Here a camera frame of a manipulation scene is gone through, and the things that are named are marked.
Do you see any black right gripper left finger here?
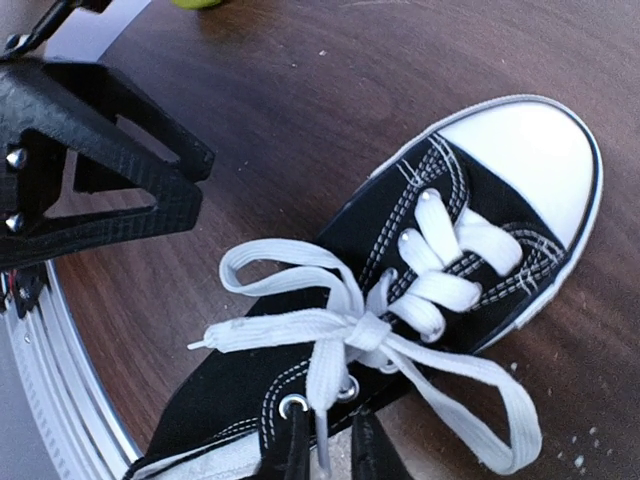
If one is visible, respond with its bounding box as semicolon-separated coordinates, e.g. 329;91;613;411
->
269;403;310;480

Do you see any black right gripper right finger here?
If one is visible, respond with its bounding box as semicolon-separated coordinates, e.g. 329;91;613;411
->
351;412;413;480

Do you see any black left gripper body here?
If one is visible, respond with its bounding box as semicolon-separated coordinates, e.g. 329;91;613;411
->
1;0;112;64

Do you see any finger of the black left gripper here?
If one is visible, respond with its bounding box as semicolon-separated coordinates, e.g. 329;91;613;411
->
1;59;215;183
1;127;204;270

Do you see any white shoelace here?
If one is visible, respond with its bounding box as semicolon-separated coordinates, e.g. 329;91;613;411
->
201;189;542;475

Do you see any black white canvas sneaker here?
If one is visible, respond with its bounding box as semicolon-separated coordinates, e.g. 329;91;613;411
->
127;95;603;479

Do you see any green plastic bowl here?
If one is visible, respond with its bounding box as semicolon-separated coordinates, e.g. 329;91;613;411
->
172;0;223;10

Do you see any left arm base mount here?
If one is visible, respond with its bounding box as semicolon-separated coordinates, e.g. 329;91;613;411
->
1;263;48;319

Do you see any aluminium front rail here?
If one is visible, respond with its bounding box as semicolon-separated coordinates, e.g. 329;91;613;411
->
1;262;140;479

